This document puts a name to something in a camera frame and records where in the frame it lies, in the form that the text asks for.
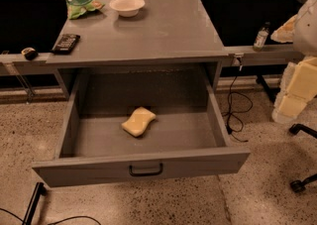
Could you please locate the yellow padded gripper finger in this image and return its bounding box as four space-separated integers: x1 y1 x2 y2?
271 56 317 124
270 15 296 43

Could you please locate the yellow sponge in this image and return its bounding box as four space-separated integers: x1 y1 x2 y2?
121 107 156 137

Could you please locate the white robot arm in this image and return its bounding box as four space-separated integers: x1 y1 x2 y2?
270 0 317 124

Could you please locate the grey open drawer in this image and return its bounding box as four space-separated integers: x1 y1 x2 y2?
32 66 251 188

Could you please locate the small glass bottle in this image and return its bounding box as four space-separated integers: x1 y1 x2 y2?
253 22 270 52

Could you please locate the black chair base leg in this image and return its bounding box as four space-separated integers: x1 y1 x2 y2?
289 124 317 138

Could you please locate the black chair caster leg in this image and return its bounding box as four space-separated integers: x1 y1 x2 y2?
290 174 317 193

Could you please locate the grey metal cabinet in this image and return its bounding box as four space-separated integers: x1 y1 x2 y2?
47 0 226 107

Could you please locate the white bowl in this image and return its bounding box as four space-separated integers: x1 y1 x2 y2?
109 0 145 18

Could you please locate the green chip bag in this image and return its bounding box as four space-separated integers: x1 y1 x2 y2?
65 0 104 20

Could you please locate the black stand leg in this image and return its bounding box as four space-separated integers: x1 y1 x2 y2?
22 182 47 225

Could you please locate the grey side rail right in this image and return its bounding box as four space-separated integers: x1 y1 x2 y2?
222 44 304 66

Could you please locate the black cable on floor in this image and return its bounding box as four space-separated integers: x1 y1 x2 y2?
221 57 255 144

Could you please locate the black drawer handle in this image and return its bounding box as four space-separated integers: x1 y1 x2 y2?
129 163 163 177

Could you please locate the black floor cable left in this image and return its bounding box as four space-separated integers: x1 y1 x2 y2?
0 207 102 225

